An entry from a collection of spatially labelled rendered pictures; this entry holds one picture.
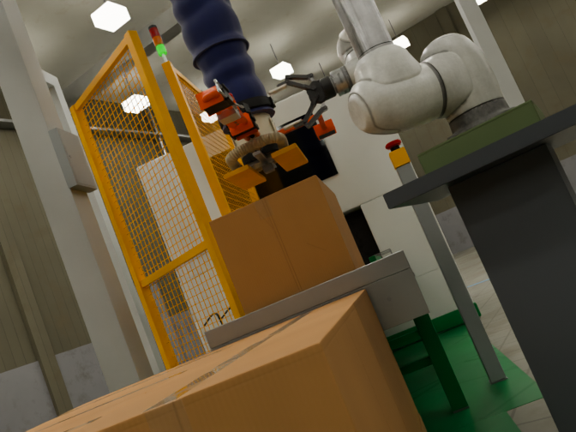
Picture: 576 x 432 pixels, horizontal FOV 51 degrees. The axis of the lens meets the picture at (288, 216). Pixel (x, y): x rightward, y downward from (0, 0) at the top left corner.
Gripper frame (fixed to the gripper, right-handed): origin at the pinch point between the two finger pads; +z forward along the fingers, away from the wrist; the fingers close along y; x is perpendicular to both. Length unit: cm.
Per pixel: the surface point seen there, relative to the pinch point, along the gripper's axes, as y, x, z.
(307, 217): 38.7, -4.4, 5.0
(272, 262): 48, -4, 22
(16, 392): 19, 723, 624
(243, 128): 1.6, -3.0, 13.4
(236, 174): 12.2, 9.5, 24.1
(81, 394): 64, 837, 583
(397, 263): 64, -8, -16
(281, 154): 12.4, 9.9, 6.1
